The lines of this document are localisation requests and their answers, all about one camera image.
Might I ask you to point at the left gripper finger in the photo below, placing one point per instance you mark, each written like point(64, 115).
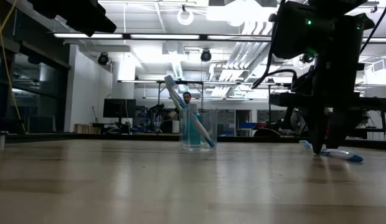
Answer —
point(101, 25)

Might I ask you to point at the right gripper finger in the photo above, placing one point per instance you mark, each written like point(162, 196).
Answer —
point(317, 127)
point(340, 127)

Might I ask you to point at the blue and white toothbrush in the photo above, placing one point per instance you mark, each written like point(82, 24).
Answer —
point(342, 154)
point(204, 132)

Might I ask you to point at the teal toothpaste tube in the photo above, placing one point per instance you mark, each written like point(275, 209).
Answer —
point(190, 137)

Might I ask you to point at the person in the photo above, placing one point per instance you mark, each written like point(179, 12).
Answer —
point(186, 97)
point(299, 121)

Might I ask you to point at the black computer monitor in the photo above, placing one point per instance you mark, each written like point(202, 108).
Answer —
point(118, 108)

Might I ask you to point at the wooden crate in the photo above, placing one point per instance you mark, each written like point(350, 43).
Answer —
point(85, 128)

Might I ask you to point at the clear plastic organizer box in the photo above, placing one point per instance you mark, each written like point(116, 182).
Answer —
point(211, 121)

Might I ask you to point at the white paper roll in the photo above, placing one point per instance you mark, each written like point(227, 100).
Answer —
point(176, 127)

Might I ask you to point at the white cup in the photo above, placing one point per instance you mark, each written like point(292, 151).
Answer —
point(1, 140)

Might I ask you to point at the black ceiling dome camera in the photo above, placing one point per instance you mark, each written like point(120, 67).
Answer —
point(206, 56)
point(103, 59)

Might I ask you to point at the black ceiling camera rig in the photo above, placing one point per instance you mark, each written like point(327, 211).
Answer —
point(306, 59)

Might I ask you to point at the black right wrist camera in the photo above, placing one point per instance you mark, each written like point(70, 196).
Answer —
point(292, 34)

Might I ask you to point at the black aluminium table frame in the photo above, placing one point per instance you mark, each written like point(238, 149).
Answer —
point(40, 137)

